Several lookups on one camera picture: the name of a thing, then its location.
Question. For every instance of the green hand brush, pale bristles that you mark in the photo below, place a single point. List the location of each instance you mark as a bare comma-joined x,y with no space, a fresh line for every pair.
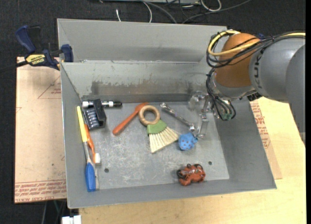
160,138

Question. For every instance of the brown cardboard board, red print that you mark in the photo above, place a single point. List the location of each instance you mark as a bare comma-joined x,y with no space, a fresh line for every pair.
39,133

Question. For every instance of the grey metal bin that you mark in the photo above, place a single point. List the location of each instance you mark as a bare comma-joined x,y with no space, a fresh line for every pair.
136,160

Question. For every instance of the black screwdriver bit set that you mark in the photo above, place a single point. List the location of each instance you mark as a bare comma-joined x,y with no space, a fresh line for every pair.
96,116

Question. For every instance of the orange toothbrush with white head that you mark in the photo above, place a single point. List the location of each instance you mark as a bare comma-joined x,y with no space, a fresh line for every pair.
90,141

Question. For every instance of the yellow stick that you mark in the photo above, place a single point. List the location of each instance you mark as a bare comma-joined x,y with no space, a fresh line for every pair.
82,124

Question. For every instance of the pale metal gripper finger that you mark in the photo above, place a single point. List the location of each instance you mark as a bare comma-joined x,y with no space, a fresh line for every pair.
203,127
196,99

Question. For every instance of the silver metal wrench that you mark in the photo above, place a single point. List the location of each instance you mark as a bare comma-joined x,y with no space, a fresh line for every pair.
177,117

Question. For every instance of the orange toy car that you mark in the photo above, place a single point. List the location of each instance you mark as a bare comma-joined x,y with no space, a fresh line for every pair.
190,175

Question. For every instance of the blue spotted toy cup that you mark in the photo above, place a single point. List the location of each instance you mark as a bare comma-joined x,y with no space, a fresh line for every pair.
185,142

